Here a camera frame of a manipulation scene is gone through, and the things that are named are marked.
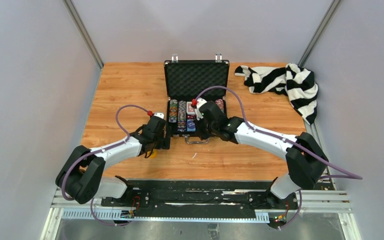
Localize red backed card deck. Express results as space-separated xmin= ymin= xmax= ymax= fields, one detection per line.
xmin=186 ymin=101 xmax=196 ymax=115

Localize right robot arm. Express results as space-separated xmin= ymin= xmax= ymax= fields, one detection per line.
xmin=194 ymin=98 xmax=328 ymax=209

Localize black aluminium poker case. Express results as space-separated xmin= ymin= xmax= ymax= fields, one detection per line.
xmin=163 ymin=53 xmax=230 ymax=144

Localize black white striped cloth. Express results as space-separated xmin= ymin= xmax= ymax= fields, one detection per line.
xmin=234 ymin=63 xmax=319 ymax=125

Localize blue tan chip column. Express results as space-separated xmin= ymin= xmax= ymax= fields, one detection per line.
xmin=177 ymin=100 xmax=187 ymax=132

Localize mixed chip column far left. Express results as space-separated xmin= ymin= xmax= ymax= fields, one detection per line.
xmin=168 ymin=99 xmax=178 ymax=123

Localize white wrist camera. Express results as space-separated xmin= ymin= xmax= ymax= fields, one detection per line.
xmin=192 ymin=97 xmax=207 ymax=121
xmin=153 ymin=112 xmax=165 ymax=120

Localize yellow round button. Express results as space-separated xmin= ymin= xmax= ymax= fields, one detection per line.
xmin=147 ymin=151 xmax=158 ymax=158

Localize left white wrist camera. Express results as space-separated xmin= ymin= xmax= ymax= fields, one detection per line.
xmin=153 ymin=112 xmax=165 ymax=120

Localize blue backed playing cards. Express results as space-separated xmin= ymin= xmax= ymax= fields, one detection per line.
xmin=186 ymin=119 xmax=196 ymax=132

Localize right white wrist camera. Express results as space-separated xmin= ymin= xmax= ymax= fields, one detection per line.
xmin=192 ymin=97 xmax=207 ymax=121

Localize red dice in case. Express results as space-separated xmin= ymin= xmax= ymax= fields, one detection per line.
xmin=186 ymin=114 xmax=197 ymax=120

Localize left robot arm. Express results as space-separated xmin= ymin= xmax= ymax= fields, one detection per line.
xmin=55 ymin=112 xmax=166 ymax=207

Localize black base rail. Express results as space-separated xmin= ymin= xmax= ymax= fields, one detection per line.
xmin=51 ymin=179 xmax=352 ymax=229

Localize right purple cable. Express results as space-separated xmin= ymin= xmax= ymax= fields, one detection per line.
xmin=191 ymin=85 xmax=364 ymax=229

